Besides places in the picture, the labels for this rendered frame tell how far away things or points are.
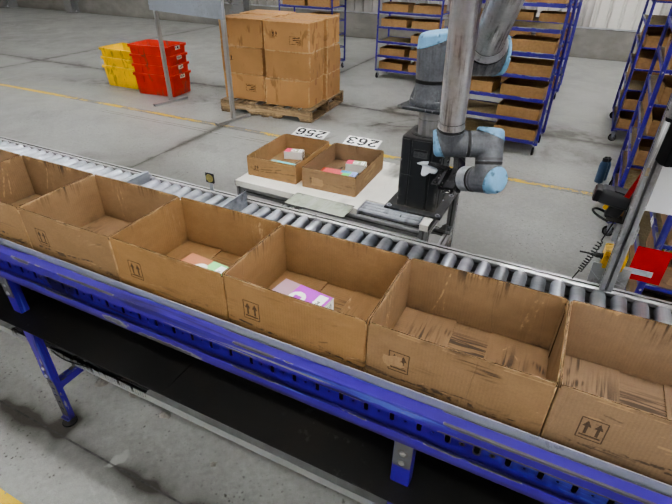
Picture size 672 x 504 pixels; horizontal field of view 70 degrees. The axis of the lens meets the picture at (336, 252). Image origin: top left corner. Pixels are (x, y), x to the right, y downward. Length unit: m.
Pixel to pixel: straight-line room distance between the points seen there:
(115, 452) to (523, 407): 1.68
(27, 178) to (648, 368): 2.16
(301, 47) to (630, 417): 5.09
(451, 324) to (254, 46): 5.03
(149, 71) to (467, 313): 6.32
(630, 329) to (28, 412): 2.32
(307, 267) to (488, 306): 0.53
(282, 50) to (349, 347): 4.89
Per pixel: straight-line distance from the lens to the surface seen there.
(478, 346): 1.29
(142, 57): 7.20
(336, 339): 1.13
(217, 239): 1.62
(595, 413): 1.06
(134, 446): 2.28
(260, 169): 2.46
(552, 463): 1.08
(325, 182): 2.28
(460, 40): 1.54
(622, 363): 1.35
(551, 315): 1.28
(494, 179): 1.68
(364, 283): 1.38
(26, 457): 2.43
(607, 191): 1.77
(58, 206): 1.86
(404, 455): 1.22
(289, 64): 5.77
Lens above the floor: 1.74
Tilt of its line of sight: 33 degrees down
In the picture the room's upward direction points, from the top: 1 degrees clockwise
